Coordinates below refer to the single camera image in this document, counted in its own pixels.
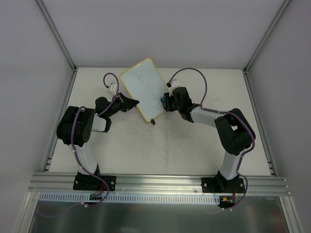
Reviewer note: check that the blue black whiteboard eraser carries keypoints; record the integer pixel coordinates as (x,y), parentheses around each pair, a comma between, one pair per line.
(164,103)

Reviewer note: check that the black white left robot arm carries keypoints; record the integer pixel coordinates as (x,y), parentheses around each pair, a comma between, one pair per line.
(74,129)

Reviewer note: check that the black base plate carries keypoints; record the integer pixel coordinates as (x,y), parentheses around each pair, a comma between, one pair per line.
(84,182)
(215,185)

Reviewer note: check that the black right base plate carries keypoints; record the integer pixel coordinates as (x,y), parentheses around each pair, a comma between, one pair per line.
(215,185)

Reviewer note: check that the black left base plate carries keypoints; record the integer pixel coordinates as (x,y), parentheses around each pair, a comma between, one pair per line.
(84,182)

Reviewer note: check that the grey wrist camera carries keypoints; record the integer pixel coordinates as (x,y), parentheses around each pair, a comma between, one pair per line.
(113,89)
(173,84)

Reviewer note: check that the yellow framed whiteboard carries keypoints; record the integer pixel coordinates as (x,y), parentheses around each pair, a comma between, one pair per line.
(144,83)

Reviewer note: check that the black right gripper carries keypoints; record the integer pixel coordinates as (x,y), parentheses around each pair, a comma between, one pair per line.
(170,101)

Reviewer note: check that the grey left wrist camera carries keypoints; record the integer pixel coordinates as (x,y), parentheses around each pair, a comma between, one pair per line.
(113,89)

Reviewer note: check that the aluminium mounting rail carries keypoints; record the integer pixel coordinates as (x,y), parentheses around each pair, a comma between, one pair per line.
(159,184)

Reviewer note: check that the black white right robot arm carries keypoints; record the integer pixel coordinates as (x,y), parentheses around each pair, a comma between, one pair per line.
(235,134)

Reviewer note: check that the white slotted cable duct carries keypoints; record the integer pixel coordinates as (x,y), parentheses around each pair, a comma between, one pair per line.
(130,198)

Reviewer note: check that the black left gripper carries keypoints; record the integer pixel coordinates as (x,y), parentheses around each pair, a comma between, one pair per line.
(122,102)

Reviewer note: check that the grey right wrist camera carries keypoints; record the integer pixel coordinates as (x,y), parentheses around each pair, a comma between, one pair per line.
(173,84)

